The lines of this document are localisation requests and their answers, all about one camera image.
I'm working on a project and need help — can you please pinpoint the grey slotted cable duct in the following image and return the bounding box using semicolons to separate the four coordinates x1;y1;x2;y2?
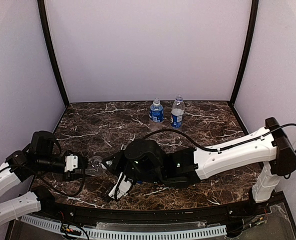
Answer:
20;215;227;240

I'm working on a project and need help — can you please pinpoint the black right corner post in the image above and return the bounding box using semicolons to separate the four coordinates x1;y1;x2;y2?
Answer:
230;0;259;106

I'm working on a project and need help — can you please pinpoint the black corner post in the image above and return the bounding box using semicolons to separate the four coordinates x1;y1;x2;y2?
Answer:
230;0;259;106
37;0;70;108

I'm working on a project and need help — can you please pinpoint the white sport bottle cap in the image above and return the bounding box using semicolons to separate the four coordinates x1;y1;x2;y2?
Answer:
101;160;112;169

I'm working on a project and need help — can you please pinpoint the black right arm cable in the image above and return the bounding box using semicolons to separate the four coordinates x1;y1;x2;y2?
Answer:
144;122;296;153

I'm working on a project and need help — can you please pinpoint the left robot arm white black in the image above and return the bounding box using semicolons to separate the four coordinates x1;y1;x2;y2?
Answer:
0;130;88;226

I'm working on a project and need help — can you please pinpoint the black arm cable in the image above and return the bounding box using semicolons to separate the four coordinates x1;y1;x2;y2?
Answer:
144;122;296;153
36;139;87;197

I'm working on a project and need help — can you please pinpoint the Pepsi bottle blue label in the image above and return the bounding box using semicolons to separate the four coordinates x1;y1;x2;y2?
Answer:
170;94;185;129

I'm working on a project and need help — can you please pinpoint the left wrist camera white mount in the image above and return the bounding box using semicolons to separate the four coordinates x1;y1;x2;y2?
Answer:
64;154;78;173

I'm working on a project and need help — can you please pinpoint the black left corner post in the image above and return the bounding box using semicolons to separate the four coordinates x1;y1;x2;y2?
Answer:
37;0;70;108

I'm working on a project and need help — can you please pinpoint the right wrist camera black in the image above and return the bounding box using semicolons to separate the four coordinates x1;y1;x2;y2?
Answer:
104;172;134;202

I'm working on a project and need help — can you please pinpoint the black table front rail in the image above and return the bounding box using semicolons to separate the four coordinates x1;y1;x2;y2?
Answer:
38;182;273;225

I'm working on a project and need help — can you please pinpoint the Pocari Sweat bottle blue label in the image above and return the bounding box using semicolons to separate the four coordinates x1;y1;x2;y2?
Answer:
149;98;164;123

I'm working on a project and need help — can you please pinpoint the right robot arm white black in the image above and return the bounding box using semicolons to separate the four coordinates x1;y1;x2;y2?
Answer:
102;117;296;204

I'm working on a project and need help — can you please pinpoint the small circuit board with wires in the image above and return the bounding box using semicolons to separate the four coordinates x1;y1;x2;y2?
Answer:
59;224;82;238

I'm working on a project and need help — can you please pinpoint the small clear bottle white cap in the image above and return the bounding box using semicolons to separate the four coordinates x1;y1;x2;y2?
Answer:
85;155;106;176

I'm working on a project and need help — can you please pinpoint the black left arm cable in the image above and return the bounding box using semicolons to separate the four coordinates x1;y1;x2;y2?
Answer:
36;139;87;197

